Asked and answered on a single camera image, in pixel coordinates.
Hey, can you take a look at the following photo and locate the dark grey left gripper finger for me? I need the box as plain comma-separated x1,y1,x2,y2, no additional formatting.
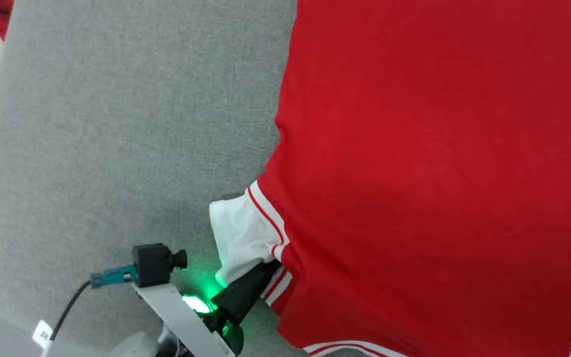
210,260,283,325

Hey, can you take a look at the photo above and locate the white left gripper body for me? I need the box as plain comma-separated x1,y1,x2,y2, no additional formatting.
136,283,244,357

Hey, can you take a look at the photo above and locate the red garment with white trim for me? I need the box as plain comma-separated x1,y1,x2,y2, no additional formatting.
210,0,571,357

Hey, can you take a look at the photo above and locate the light grey fabric sofa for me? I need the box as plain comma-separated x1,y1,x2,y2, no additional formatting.
0,0,380,357

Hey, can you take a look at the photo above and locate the teal camera cable connector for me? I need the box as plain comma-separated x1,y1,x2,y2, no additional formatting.
90,265,137,290

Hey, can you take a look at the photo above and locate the thin black camera cable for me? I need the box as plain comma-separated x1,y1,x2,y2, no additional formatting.
49,280,93,343

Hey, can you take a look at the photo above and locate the white cable label tag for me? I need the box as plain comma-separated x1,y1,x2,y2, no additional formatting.
32,320,55,351

